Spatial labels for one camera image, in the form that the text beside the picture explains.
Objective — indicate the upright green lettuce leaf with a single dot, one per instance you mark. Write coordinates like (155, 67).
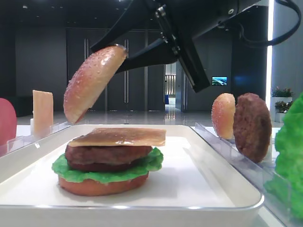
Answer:
(291, 153)

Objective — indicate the clear right long rail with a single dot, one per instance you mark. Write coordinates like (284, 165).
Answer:
(283, 204)

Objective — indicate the upright orange cheese slice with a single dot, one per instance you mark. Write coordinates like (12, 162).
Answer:
(42, 112)

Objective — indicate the potted flowers white planter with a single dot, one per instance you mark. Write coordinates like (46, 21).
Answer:
(280, 102)

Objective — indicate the wall screen display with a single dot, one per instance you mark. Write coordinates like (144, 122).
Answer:
(219, 81)

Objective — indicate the orange cheese slice on burger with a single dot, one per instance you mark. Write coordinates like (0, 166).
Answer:
(121, 137)

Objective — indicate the clear long rail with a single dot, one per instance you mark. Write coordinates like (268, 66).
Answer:
(283, 204)
(25, 137)

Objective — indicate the bottom bun on tray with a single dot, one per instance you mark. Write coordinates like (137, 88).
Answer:
(91, 187)

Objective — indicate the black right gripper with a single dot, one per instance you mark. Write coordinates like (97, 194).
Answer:
(181, 22)

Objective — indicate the green lettuce leaf on burger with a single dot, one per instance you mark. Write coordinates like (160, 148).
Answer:
(152, 162)

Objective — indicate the upright red tomato slice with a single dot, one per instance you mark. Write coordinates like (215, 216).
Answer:
(8, 121)

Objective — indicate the white rectangular metal tray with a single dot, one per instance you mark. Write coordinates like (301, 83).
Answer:
(196, 187)

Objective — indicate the upright brown meat patty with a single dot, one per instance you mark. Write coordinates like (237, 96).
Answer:
(252, 127)

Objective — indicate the sesame bun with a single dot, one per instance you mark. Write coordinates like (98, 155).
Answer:
(222, 115)
(89, 81)

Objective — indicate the brown meat patty on burger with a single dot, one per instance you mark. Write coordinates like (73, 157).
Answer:
(106, 154)

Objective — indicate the clear left long rail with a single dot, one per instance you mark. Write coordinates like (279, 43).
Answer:
(25, 137)

